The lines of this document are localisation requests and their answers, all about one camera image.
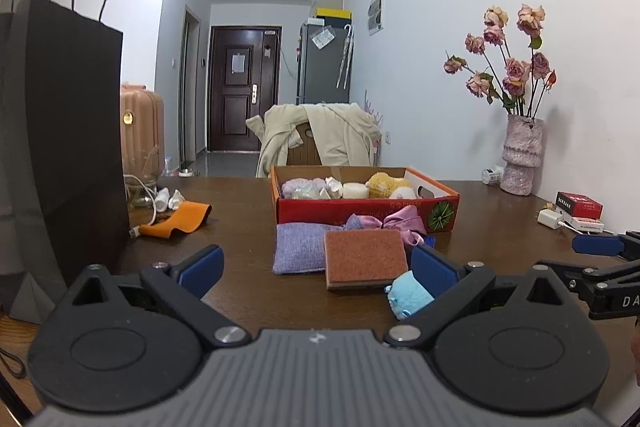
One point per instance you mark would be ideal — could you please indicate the yellow and white plush toy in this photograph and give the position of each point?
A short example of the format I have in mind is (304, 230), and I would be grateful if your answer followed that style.
(385, 184)

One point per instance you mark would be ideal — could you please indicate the dried pink rose bouquet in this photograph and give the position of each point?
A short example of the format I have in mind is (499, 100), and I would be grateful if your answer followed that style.
(515, 74)

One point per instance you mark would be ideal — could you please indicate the red cardboard box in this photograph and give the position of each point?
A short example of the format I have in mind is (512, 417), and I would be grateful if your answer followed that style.
(360, 212)

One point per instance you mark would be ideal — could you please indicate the paper sheet on refrigerator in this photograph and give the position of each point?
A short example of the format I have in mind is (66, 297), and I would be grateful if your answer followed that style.
(322, 38)

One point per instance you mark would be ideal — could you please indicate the clear plastic item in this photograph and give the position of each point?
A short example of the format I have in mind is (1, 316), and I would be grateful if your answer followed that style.
(307, 192)

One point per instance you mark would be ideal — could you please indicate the small purple fuzzy cloth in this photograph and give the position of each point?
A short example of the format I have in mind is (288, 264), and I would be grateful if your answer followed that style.
(354, 222)

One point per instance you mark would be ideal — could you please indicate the pink and orange sponge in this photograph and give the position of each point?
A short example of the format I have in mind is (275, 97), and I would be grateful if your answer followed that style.
(365, 257)

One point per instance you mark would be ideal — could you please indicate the dark side door frame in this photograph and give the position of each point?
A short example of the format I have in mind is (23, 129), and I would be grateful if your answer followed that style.
(189, 97)

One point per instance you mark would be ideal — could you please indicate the yellow and black box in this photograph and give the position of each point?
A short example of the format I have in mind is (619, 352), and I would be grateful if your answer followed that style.
(334, 13)

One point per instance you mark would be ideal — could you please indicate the lilac fluffy wristband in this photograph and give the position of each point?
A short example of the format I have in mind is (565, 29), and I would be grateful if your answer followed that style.
(296, 188)

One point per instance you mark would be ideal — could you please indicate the purple knit pouch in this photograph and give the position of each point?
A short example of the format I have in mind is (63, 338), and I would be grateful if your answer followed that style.
(300, 249)

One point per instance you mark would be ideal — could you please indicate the orange cloth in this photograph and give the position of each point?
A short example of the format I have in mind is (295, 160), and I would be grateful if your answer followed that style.
(185, 217)

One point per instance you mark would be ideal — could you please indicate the wooden chair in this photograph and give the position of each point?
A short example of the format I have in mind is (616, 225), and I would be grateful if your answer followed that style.
(304, 152)

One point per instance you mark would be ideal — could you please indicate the pink textured vase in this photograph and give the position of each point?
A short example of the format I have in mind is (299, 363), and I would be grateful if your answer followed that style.
(522, 157)

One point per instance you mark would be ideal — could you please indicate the white folded umbrella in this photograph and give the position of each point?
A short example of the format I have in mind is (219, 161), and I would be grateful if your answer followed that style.
(345, 57)

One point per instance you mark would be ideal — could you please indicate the small red box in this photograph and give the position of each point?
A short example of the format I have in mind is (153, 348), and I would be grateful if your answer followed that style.
(580, 204)

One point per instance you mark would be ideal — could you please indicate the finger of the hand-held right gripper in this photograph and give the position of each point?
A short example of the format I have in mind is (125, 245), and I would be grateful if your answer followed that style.
(597, 244)
(565, 271)

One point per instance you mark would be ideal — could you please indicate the pink suitcase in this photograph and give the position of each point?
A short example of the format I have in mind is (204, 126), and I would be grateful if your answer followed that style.
(142, 127)

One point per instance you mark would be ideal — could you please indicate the beige coat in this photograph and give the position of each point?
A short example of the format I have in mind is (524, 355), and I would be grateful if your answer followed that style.
(345, 137)

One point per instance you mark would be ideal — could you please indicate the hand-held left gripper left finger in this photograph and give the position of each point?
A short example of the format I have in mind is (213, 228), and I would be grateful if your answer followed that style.
(202, 265)

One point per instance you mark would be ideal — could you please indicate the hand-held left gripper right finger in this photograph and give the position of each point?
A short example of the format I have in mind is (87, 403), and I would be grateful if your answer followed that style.
(432, 269)

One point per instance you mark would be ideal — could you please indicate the paper notice on door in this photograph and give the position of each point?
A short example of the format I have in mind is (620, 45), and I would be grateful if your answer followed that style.
(238, 63)

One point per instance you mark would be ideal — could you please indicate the black paper bag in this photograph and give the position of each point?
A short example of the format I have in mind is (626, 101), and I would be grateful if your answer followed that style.
(60, 132)

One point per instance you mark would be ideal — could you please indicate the dark brown entrance door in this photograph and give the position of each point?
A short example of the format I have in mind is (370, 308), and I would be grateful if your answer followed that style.
(235, 117)

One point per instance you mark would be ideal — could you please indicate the small white bottle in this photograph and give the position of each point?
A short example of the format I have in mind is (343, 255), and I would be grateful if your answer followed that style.
(492, 175)

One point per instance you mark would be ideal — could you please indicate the light blue fluffy ball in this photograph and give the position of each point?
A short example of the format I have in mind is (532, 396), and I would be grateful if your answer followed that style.
(410, 294)

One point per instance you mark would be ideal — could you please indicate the cream round puff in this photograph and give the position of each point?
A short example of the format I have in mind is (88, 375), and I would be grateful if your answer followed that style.
(356, 191)

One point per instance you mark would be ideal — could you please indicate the pink satin bow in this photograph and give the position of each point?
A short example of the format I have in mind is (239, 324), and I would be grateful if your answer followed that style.
(400, 219)

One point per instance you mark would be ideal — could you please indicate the grey refrigerator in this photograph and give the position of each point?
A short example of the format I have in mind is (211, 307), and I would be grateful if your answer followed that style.
(320, 77)

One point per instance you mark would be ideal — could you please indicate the white charger block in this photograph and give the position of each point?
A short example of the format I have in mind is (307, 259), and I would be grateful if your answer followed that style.
(550, 218)

